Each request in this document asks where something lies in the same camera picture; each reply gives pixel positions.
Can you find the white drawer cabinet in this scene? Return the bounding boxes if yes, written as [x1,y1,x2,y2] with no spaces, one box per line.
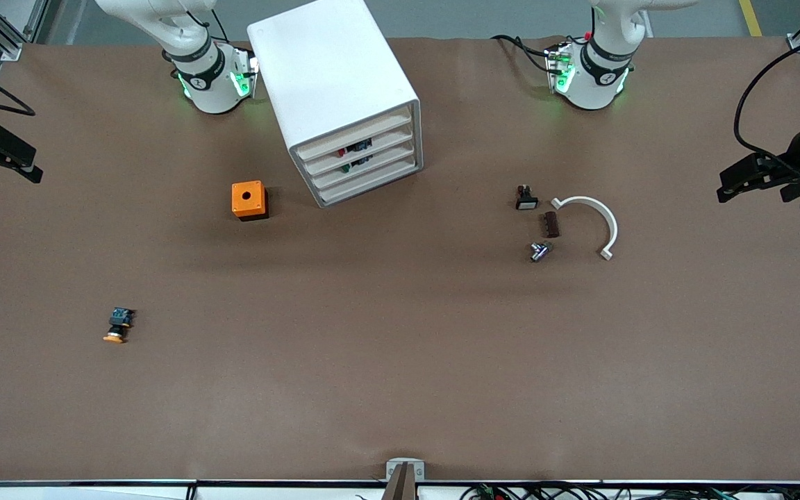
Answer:
[247,0,424,209]

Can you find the tangled black cable bundle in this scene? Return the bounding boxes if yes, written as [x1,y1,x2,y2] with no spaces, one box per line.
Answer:
[459,481,800,500]

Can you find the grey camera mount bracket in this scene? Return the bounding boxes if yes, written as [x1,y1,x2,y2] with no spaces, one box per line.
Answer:
[385,458,426,500]

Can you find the black arm base cable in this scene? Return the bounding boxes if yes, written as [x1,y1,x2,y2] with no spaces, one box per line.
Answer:
[490,33,558,74]

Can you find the yellow mushroom push button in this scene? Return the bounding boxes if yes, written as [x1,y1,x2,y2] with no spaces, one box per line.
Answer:
[103,308,136,344]

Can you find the white curved bracket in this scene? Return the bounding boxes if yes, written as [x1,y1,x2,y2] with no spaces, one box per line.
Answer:
[551,197,619,261]

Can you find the orange box with hole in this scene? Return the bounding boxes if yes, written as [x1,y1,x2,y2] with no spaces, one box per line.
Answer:
[231,181,269,222]

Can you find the white plastic drawer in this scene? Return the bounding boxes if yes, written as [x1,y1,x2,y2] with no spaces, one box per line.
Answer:
[294,106,414,162]
[308,142,417,191]
[315,158,419,206]
[301,125,415,176]

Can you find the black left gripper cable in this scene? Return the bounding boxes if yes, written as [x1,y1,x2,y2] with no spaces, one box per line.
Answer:
[733,26,800,171]

